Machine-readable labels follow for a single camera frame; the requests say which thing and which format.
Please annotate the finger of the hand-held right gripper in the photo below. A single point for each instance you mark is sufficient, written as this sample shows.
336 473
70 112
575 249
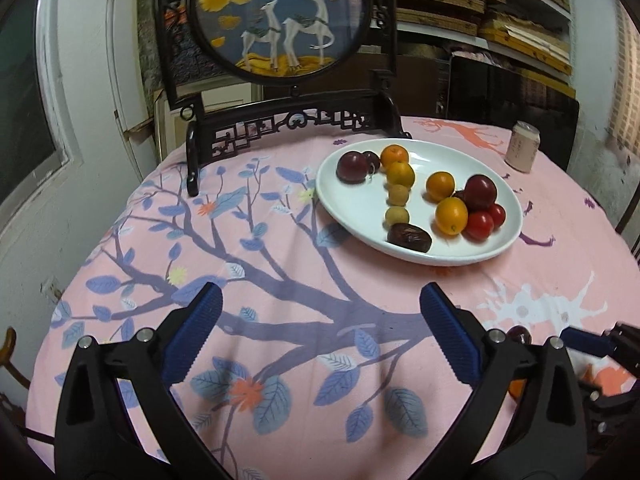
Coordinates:
585 342

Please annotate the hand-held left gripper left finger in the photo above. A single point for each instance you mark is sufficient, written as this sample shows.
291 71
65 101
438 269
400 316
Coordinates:
197 327

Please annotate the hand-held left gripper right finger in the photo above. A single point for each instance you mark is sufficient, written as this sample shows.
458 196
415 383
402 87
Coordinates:
447 330

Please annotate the large mandarin orange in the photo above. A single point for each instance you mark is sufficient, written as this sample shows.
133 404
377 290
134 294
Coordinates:
517 389

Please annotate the dark brown date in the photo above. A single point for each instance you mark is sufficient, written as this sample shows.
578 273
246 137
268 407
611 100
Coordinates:
409 237

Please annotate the red cherry tomato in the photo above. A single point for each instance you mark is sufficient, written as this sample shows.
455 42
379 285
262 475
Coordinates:
479 225
498 214

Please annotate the yellow orange round fruit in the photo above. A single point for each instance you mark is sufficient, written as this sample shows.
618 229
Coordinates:
451 216

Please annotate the tan longan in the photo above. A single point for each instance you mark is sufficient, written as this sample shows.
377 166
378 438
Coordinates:
396 216
398 194

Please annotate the dark purple plum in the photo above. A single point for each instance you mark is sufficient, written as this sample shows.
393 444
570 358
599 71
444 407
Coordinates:
480 191
352 166

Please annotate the small round orange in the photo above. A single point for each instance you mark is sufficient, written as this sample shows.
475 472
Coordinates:
440 186

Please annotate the white oval plate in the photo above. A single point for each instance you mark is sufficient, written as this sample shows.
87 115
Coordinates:
350 210

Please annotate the small dark plum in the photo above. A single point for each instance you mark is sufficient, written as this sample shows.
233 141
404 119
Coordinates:
373 158

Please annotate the dark red cherry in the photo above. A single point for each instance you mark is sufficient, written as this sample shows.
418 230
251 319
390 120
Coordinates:
517 334

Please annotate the pink printed tablecloth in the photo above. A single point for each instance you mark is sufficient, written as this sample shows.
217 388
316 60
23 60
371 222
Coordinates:
300 270

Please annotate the small orange kumquat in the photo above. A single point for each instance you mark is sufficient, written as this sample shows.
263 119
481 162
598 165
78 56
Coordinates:
395 155
400 175

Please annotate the wooden chair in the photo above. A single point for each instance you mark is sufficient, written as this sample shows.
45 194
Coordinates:
10 355

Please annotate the pink drink can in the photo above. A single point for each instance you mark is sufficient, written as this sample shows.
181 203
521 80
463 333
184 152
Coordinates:
522 147

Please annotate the black chair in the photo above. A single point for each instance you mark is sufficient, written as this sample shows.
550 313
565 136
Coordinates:
500 90

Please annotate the window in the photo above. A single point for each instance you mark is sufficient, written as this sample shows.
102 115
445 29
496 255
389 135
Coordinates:
20 110

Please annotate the shelf of stacked boxes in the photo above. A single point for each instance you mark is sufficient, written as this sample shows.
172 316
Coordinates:
475 5

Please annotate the round deer picture screen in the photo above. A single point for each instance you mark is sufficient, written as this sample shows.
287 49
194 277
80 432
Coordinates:
280 10

